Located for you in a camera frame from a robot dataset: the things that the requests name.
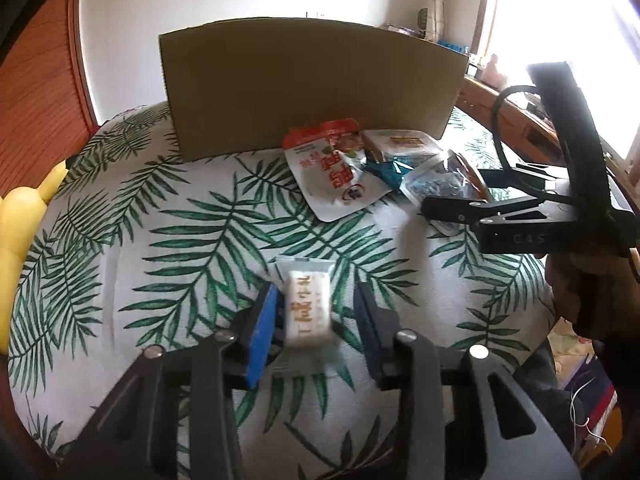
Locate floral bed quilt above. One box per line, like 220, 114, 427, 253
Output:
547, 317, 622, 467

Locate patterned white curtain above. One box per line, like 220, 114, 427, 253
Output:
432, 0, 452, 44

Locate person's right hand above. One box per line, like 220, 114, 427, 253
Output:
544, 247, 640, 347

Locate black braided cable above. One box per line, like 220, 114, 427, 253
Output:
491, 85, 547, 177

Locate yellow plush toy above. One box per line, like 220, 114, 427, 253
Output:
0, 162, 69, 356

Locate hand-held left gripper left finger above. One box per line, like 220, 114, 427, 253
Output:
60, 284, 280, 480

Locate wood-framed window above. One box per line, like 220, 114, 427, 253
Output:
472, 0, 640, 159

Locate brown wooden wardrobe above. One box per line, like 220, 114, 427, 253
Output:
0, 0, 99, 197

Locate brown wooden cabinet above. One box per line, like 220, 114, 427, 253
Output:
452, 72, 640, 197

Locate red-topped white pouch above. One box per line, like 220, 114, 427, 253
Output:
282, 118, 394, 222

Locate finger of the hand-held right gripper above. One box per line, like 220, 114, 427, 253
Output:
476, 162, 574, 194
420, 194, 577, 227

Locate brown cardboard box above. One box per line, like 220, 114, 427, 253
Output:
159, 16, 469, 164

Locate small white snack packet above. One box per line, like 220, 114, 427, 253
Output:
274, 256, 347, 377

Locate clear tray snack pack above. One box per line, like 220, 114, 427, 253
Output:
361, 129, 442, 164

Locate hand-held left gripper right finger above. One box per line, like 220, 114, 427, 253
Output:
352, 280, 582, 480

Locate clear packet with dark snack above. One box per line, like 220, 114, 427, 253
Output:
400, 150, 489, 237

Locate teal snack packet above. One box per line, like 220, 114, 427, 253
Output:
362, 157, 417, 194

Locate leaf-print white cloth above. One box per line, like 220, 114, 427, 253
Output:
7, 102, 559, 480

